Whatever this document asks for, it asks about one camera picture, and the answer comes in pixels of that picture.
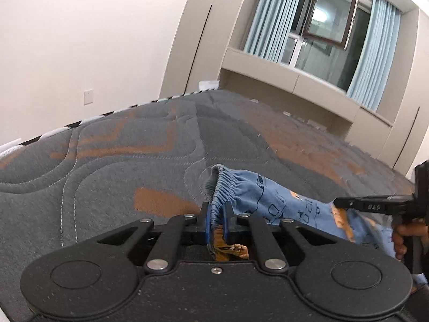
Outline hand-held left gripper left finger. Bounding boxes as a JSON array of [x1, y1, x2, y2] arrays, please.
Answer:
[[95, 203, 215, 274]]

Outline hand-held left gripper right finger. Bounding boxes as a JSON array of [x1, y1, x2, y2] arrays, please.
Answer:
[[222, 204, 340, 274]]

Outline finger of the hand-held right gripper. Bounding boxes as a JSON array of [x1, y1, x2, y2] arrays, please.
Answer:
[[333, 195, 392, 216]]

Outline blue pants with orange print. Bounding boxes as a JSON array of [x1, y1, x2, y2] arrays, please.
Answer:
[[201, 164, 429, 296]]

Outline person's right hand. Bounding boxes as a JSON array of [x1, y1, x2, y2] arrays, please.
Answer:
[[391, 222, 429, 261]]

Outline beige wardrobe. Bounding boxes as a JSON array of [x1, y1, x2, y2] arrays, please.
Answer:
[[158, 0, 266, 100], [375, 7, 429, 179]]

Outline grey quilted mattress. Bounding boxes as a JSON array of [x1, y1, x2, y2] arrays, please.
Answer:
[[0, 89, 429, 322]]

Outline beige window cabinet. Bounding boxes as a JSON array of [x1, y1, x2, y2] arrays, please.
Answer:
[[219, 47, 393, 141]]

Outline light blue curtain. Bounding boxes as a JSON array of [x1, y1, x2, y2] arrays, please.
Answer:
[[346, 0, 402, 112], [242, 0, 308, 64]]

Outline window with open sash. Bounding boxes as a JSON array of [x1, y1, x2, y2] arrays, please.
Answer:
[[281, 0, 373, 92]]

